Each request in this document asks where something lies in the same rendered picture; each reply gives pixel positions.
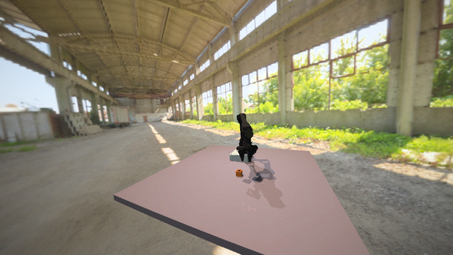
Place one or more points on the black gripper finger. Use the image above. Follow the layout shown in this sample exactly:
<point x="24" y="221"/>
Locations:
<point x="250" y="156"/>
<point x="241" y="153"/>

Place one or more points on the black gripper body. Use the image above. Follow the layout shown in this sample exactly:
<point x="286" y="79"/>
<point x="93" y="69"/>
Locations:
<point x="244" y="147"/>

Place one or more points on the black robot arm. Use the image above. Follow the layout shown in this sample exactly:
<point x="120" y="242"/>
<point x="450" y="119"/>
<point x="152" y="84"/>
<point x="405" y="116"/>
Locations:
<point x="246" y="131"/>

